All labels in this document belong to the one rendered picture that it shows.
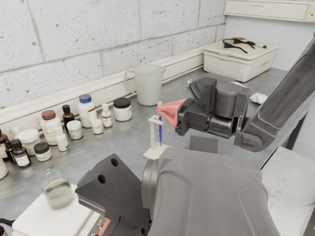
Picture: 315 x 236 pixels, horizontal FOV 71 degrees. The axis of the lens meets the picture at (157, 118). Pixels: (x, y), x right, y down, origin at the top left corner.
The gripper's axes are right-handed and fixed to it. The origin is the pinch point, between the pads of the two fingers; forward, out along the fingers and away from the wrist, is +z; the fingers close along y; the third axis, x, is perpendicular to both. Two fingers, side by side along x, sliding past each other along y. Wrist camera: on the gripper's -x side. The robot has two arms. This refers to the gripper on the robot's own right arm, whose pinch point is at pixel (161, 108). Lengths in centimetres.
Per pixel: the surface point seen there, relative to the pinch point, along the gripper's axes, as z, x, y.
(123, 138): 15.4, 15.8, -0.1
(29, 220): 6.3, 7.3, 37.1
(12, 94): 47.0, -0.1, 14.9
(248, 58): -9, 3, -71
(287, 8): -19, -18, -104
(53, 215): 3.5, 7.3, 34.2
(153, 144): 2.5, 13.1, 0.6
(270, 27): -12, -6, -110
